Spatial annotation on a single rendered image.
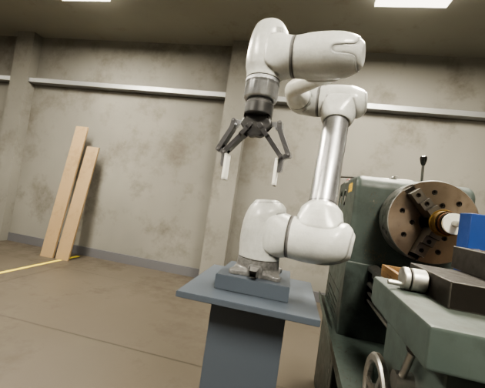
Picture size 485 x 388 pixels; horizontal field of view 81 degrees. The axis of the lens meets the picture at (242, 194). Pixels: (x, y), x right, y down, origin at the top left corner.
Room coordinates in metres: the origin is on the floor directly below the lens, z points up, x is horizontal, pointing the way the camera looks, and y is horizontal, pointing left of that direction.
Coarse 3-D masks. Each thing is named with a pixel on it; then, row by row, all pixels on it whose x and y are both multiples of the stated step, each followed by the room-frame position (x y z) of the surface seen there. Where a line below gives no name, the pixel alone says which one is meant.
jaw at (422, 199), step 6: (408, 192) 1.09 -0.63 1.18; (414, 192) 1.05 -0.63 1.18; (420, 192) 1.04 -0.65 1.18; (414, 198) 1.05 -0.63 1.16; (420, 198) 1.04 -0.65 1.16; (426, 198) 1.04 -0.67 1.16; (414, 204) 1.08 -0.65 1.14; (420, 204) 1.02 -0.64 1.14; (426, 204) 1.03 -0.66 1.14; (432, 204) 1.02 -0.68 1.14; (420, 210) 1.06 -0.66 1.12; (426, 210) 1.01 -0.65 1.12; (432, 210) 1.00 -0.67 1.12; (420, 216) 1.09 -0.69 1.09; (426, 216) 1.04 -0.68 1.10
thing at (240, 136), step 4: (248, 124) 0.73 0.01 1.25; (252, 124) 0.73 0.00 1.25; (244, 128) 0.74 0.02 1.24; (248, 128) 0.73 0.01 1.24; (240, 132) 0.74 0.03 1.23; (244, 132) 0.74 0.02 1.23; (236, 136) 0.75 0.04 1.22; (240, 136) 0.74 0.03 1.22; (244, 136) 0.75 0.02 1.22; (232, 140) 0.75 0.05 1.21; (236, 140) 0.75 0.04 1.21; (240, 140) 0.76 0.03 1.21; (228, 144) 0.75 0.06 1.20; (232, 144) 0.75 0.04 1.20; (236, 144) 0.76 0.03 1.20; (224, 148) 0.75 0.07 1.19; (228, 148) 0.75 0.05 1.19; (232, 148) 0.76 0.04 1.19; (224, 152) 0.75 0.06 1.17; (228, 152) 0.77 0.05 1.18
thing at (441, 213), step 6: (438, 210) 0.99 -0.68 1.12; (444, 210) 0.98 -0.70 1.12; (432, 216) 0.99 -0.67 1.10; (438, 216) 0.96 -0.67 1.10; (432, 222) 0.98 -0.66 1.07; (438, 222) 0.94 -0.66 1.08; (432, 228) 0.99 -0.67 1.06; (438, 228) 0.95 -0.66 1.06; (438, 234) 0.99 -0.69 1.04; (444, 234) 0.96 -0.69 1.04; (450, 234) 0.93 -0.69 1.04
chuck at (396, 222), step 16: (400, 192) 1.09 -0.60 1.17; (432, 192) 1.07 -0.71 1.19; (448, 192) 1.06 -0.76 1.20; (464, 192) 1.05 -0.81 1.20; (384, 208) 1.17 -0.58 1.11; (400, 208) 1.09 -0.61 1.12; (448, 208) 1.06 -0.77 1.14; (464, 208) 1.05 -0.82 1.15; (384, 224) 1.14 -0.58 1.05; (400, 224) 1.09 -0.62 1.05; (416, 224) 1.08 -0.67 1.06; (400, 240) 1.09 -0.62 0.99; (448, 240) 1.06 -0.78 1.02; (432, 256) 1.07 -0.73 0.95; (448, 256) 1.05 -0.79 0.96
